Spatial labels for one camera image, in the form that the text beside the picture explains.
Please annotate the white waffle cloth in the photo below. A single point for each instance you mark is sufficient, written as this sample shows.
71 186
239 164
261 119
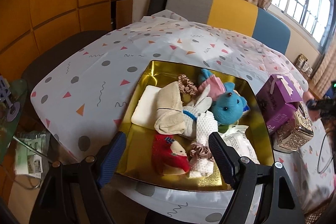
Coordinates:
206 129

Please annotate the beige patterned curtain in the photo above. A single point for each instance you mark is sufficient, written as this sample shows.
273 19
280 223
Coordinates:
325 71

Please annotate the small boxes group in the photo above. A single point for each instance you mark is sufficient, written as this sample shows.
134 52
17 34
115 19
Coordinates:
304 65

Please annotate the rattan chair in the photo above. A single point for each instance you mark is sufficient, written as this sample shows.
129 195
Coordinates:
321 217

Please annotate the ornate metallic tissue box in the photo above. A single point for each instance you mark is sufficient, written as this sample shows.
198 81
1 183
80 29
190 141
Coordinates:
294 132

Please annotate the purple ornament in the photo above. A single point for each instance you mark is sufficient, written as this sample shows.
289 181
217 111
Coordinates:
10 103

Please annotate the purple cardboard box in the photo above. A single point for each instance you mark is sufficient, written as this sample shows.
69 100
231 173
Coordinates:
278 100

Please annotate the glass side table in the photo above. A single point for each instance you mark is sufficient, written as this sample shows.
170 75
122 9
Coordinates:
13 134

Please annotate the patterned plastic tablecloth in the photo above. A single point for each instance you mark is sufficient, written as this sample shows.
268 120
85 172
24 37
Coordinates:
105 82

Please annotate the blue plush bear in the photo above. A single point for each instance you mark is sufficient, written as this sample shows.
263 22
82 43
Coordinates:
225 108

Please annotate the pink satin scrunchie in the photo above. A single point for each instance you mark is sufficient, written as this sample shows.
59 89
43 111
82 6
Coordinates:
200 151
186 83

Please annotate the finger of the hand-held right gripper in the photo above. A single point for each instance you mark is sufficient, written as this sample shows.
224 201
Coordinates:
326 107

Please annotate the grey yellow blue headboard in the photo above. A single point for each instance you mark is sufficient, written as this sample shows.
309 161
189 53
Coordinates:
231 11

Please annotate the gold tin box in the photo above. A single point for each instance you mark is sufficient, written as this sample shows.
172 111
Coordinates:
139 145

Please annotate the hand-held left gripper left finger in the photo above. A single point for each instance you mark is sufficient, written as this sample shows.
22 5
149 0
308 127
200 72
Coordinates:
113 158

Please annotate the white plastic package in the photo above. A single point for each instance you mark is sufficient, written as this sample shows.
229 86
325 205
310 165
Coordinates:
244 142

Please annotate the beige knit cloth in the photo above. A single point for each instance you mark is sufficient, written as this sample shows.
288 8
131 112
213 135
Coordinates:
169 106

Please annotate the paper leaflets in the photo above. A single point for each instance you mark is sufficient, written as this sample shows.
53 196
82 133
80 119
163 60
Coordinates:
30 155

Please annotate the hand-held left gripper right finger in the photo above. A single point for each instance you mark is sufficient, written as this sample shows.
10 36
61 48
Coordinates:
221 158

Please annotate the white rectangular sponge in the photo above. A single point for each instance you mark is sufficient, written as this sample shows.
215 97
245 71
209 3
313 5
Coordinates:
143 108

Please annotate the red reindeer sock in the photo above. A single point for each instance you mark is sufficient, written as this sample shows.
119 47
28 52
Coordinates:
170 155

